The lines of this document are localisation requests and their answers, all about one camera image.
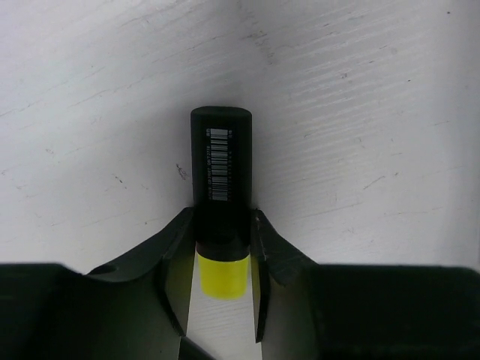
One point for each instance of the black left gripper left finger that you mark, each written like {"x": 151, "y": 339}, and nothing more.
{"x": 133, "y": 307}

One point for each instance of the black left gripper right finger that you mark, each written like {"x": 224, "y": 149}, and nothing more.
{"x": 307, "y": 310}

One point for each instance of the yellow cap black highlighter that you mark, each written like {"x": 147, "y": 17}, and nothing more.
{"x": 221, "y": 157}

